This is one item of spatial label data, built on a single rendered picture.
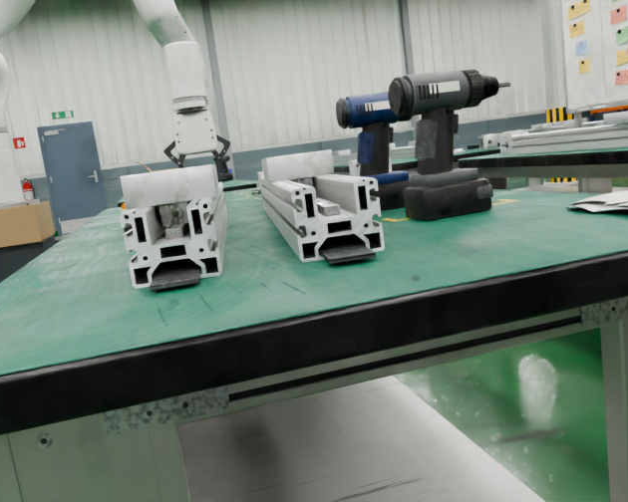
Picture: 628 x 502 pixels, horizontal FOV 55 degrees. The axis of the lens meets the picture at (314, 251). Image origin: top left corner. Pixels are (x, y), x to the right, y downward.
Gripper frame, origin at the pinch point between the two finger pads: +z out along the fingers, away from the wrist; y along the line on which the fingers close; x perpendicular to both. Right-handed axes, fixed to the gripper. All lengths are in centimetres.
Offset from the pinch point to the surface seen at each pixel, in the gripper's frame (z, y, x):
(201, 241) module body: 7, -3, 86
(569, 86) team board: -25, -247, -250
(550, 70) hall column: -76, -475, -681
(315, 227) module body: 7, -16, 86
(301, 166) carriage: 1, -19, 54
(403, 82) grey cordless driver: -10, -34, 66
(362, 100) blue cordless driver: -10, -33, 43
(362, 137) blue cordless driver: -3, -33, 41
